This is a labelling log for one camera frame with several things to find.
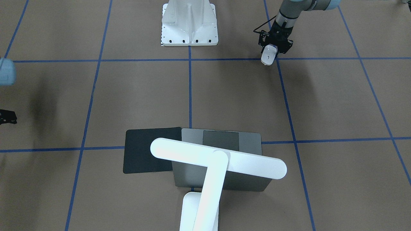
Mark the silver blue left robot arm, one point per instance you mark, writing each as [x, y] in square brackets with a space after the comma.
[284, 22]

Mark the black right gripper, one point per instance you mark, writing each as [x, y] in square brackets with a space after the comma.
[7, 116]

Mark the black mouse pad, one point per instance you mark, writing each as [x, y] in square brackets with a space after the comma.
[137, 156]

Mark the grey laptop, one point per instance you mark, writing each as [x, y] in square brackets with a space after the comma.
[192, 176]

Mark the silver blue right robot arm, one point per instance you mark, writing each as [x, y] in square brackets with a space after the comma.
[7, 78]

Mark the white desk lamp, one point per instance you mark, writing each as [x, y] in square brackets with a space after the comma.
[200, 211]

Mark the white computer mouse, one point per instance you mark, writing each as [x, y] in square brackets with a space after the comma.
[269, 54]

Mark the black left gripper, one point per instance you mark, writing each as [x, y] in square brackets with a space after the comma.
[278, 36]

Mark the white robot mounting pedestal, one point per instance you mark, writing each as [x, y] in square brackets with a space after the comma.
[189, 23]

